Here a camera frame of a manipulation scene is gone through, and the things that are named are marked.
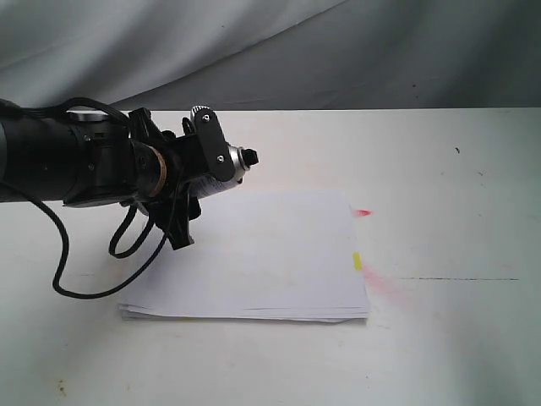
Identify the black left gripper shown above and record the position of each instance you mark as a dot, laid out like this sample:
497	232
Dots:
166	165

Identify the silver spray paint can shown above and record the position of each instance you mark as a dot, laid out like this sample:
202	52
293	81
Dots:
229	171

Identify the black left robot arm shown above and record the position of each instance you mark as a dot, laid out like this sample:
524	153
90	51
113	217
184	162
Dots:
84	153

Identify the white paper stack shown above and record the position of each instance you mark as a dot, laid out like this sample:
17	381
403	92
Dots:
281	255

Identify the white backdrop cloth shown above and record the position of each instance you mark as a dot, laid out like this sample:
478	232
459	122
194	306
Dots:
273	55

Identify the yellow sticky tab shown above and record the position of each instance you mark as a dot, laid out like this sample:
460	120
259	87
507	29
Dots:
358	264

